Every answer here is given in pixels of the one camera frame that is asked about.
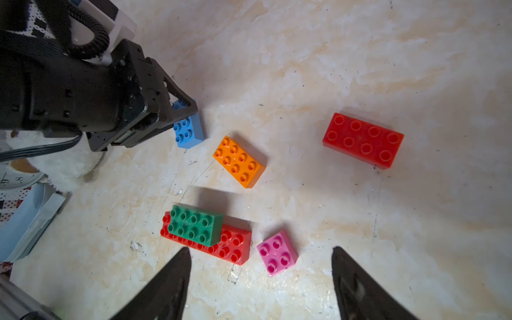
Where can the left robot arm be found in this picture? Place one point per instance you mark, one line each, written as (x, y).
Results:
(49, 29)

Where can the green lego brick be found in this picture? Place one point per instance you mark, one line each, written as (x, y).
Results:
(194, 224)

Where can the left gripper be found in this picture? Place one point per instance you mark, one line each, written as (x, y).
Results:
(125, 103)

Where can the light blue case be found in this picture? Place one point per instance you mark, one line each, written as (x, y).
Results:
(30, 220)

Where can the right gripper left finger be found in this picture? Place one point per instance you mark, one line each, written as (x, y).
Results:
(164, 297)

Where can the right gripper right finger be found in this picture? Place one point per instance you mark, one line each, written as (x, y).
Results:
(359, 296)

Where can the white teddy bear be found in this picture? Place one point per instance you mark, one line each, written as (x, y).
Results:
(66, 170)

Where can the white alarm clock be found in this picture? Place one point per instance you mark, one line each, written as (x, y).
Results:
(19, 174)

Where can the red lego brick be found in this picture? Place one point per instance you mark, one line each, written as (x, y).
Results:
(181, 240)
(364, 141)
(234, 245)

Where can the pink small lego brick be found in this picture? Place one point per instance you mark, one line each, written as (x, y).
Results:
(278, 253)

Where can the blue lego brick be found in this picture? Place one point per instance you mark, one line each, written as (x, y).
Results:
(188, 132)

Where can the orange lego brick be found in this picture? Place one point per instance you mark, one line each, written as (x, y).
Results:
(238, 163)

